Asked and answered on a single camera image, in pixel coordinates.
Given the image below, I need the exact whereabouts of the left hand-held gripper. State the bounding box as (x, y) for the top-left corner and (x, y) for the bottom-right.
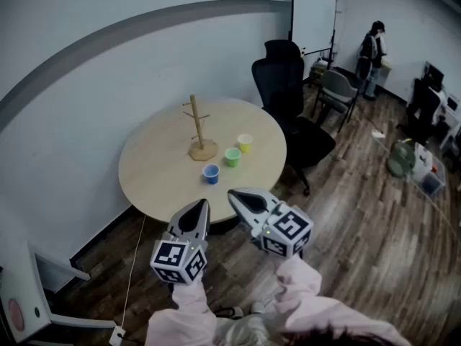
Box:
(150, 198), (211, 286)

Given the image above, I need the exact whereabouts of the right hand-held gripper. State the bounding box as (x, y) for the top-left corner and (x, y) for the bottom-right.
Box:
(227, 188), (314, 259)

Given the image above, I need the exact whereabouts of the blue plastic cup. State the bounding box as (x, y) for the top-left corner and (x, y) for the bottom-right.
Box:
(202, 163), (220, 186)

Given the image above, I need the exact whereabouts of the green plastic cup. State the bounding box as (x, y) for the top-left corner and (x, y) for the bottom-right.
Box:
(223, 147), (242, 169)

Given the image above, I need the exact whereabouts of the yellow plastic cup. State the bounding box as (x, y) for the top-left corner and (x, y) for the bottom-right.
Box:
(237, 133), (254, 154)

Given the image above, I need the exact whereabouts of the wooden cup tree stand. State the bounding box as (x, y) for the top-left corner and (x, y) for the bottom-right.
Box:
(182, 94), (220, 161)

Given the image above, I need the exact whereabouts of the person's right forearm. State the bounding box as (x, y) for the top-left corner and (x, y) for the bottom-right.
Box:
(272, 254), (346, 324)

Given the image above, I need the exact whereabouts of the person's left forearm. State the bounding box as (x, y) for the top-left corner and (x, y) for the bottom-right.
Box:
(146, 281), (219, 346)

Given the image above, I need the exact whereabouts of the black table base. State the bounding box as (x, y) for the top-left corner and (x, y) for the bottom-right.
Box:
(208, 216), (249, 236)

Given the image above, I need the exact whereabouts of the person's left shoe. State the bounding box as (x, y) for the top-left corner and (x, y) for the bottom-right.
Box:
(221, 305), (245, 319)

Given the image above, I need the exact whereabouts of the person's torso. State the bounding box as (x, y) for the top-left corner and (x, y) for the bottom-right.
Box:
(212, 311), (289, 346)

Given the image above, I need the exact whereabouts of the black mesh office chair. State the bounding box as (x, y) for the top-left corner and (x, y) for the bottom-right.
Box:
(251, 39), (336, 197)

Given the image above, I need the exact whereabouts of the grey shell chair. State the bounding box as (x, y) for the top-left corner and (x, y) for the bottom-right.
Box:
(312, 67), (361, 133)

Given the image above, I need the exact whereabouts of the yellowish box stack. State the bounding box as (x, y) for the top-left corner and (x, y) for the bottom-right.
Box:
(310, 58), (331, 83)

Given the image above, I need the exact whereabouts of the green floor fan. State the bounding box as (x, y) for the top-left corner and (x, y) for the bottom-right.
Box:
(387, 141), (417, 178)

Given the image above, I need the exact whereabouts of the clear storage box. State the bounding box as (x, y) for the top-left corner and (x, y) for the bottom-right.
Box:
(412, 144), (447, 197)

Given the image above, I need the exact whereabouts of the beige desk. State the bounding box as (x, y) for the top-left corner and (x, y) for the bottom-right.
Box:
(380, 58), (394, 86)

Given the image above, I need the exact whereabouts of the black desk chair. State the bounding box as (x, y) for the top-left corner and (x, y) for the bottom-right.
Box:
(395, 78), (442, 146)

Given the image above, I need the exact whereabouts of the whiteboard on black stand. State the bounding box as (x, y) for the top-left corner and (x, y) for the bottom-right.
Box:
(287, 0), (339, 64)

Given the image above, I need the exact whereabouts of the white computer desk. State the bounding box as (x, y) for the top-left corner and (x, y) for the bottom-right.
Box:
(423, 61), (461, 151)

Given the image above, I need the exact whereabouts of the white cable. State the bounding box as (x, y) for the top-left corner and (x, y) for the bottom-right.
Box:
(120, 214), (147, 329)

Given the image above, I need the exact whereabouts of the white cabinet frame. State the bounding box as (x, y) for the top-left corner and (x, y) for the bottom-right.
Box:
(0, 241), (116, 346)

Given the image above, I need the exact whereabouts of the thin beige cord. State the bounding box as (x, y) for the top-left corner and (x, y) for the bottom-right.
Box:
(354, 110), (461, 230)

